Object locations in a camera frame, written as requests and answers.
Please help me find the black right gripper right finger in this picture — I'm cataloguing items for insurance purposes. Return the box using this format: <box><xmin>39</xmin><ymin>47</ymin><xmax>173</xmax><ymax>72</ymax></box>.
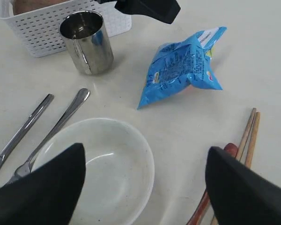
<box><xmin>205</xmin><ymin>146</ymin><xmax>281</xmax><ymax>225</ymax></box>

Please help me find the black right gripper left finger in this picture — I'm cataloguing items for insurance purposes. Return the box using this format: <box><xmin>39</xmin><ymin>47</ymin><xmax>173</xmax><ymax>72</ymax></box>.
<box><xmin>0</xmin><ymin>143</ymin><xmax>86</xmax><ymax>225</ymax></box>

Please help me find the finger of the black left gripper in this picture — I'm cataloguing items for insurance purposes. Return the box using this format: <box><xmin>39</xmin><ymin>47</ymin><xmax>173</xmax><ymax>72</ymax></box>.
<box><xmin>115</xmin><ymin>0</ymin><xmax>181</xmax><ymax>24</ymax></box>

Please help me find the wooden chopstick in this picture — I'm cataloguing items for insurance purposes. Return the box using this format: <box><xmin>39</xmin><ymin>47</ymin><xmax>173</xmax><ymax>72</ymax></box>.
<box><xmin>236</xmin><ymin>108</ymin><xmax>257</xmax><ymax>161</ymax></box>
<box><xmin>244</xmin><ymin>111</ymin><xmax>260</xmax><ymax>168</ymax></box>

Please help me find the red-brown wooden spoon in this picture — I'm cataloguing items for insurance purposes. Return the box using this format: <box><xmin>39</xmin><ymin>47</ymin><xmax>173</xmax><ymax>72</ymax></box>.
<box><xmin>186</xmin><ymin>143</ymin><xmax>238</xmax><ymax>225</ymax></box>

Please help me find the blue snack packet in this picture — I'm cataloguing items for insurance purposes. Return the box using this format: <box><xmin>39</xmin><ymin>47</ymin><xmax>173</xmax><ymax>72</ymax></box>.
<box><xmin>138</xmin><ymin>26</ymin><xmax>227</xmax><ymax>108</ymax></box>

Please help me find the silver metal knife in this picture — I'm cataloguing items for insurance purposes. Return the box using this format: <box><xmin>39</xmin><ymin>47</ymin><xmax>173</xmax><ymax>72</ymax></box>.
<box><xmin>0</xmin><ymin>94</ymin><xmax>54</xmax><ymax>169</ymax></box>

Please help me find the silver metal spoon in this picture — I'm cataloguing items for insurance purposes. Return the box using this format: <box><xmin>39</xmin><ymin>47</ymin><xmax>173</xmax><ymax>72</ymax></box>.
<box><xmin>6</xmin><ymin>88</ymin><xmax>90</xmax><ymax>185</ymax></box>

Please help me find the cream ceramic bowl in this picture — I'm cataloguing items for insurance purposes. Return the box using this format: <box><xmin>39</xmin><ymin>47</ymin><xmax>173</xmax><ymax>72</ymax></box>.
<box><xmin>33</xmin><ymin>118</ymin><xmax>155</xmax><ymax>225</ymax></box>

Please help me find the shiny steel cup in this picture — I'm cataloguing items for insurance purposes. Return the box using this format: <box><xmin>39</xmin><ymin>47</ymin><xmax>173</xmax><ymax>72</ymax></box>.
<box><xmin>59</xmin><ymin>10</ymin><xmax>114</xmax><ymax>75</ymax></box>

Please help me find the white perforated plastic basket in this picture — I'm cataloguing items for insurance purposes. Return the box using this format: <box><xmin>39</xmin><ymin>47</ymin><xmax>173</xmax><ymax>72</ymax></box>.
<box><xmin>0</xmin><ymin>0</ymin><xmax>132</xmax><ymax>58</ymax></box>

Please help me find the brown plate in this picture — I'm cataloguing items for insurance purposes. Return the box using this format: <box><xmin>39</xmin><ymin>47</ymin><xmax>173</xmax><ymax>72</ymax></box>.
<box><xmin>13</xmin><ymin>0</ymin><xmax>67</xmax><ymax>15</ymax></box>

